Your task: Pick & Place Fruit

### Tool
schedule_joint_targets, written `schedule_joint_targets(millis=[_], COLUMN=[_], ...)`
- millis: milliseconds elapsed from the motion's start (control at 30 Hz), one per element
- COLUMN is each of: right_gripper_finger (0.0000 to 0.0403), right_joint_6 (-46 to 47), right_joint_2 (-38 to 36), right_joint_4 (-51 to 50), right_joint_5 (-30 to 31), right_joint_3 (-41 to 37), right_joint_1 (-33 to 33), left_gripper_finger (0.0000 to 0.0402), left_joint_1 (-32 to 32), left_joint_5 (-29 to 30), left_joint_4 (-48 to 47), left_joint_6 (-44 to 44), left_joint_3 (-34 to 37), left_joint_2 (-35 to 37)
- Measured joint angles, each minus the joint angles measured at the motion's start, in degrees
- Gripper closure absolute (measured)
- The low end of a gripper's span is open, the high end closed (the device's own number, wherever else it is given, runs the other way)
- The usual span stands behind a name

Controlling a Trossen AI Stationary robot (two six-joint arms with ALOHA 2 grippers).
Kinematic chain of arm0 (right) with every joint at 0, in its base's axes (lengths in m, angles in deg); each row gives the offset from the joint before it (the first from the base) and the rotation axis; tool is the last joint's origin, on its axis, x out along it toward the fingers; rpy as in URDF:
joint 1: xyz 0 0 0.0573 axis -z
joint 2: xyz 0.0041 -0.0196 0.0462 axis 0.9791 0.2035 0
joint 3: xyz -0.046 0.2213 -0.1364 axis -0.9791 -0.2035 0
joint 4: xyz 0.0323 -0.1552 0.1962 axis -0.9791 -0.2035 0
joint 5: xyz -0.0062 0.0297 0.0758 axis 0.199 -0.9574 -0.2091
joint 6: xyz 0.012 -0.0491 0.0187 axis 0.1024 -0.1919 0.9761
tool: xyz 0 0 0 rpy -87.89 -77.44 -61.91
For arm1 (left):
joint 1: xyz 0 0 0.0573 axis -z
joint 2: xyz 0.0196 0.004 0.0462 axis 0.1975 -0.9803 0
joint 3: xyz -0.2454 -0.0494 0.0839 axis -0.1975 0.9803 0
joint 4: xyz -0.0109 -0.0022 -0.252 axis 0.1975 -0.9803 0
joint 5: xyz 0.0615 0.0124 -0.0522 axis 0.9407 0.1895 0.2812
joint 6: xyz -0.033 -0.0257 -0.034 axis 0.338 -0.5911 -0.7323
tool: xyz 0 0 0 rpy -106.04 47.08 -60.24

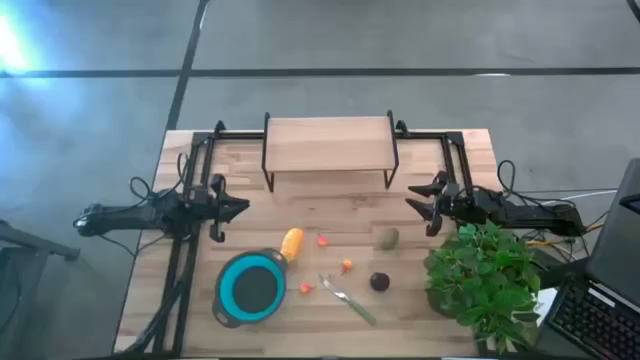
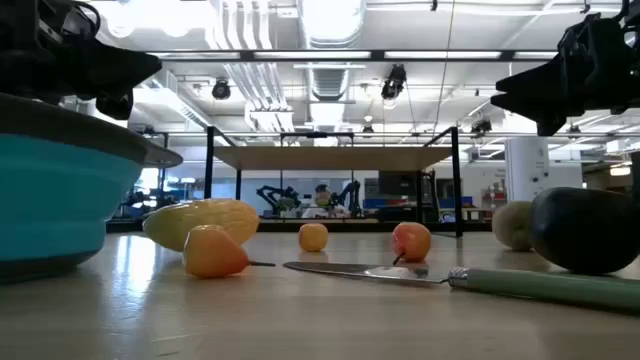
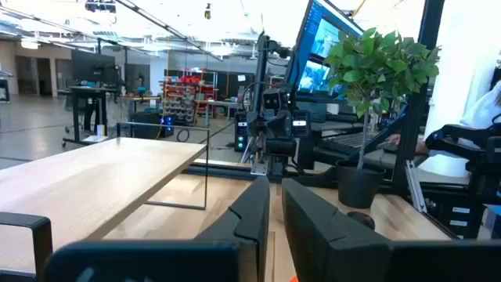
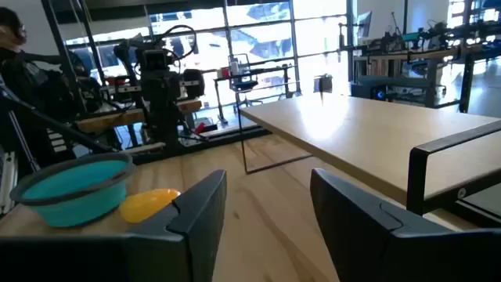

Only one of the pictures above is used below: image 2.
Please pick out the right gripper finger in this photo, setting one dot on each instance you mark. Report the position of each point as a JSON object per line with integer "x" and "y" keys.
{"x": 547, "y": 112}
{"x": 545, "y": 80}

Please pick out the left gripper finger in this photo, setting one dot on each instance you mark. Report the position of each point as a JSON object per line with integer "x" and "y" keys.
{"x": 114, "y": 106}
{"x": 120, "y": 70}

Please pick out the blue collapsible bowl grey rim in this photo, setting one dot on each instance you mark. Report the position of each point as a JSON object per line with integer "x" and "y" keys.
{"x": 50, "y": 200}

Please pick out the brown-green kiwi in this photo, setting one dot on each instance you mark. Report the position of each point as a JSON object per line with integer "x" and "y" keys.
{"x": 510, "y": 225}

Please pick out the black avocado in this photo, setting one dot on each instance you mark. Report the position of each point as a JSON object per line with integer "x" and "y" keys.
{"x": 585, "y": 230}

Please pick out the orange-yellow mango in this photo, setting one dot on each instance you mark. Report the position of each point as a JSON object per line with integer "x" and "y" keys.
{"x": 220, "y": 217}

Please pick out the red-orange apple with stem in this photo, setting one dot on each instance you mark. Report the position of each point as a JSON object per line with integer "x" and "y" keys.
{"x": 412, "y": 240}

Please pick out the black background robot arm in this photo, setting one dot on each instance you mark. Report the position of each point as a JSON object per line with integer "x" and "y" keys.
{"x": 350, "y": 195}
{"x": 275, "y": 195}

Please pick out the small yellow round fruit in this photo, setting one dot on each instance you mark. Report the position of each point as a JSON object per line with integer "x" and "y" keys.
{"x": 313, "y": 237}

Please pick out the white pillar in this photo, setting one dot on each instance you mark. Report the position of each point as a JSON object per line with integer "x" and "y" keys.
{"x": 525, "y": 167}

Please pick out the black ceiling spotlight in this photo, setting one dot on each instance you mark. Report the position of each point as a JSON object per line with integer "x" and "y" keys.
{"x": 394, "y": 82}
{"x": 221, "y": 90}

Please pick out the black background screen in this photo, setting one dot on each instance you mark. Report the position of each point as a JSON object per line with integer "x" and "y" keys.
{"x": 397, "y": 184}

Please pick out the person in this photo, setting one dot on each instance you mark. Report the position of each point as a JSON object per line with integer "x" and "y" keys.
{"x": 322, "y": 200}

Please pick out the black metal table frame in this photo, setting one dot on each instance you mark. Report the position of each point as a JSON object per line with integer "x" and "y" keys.
{"x": 456, "y": 190}

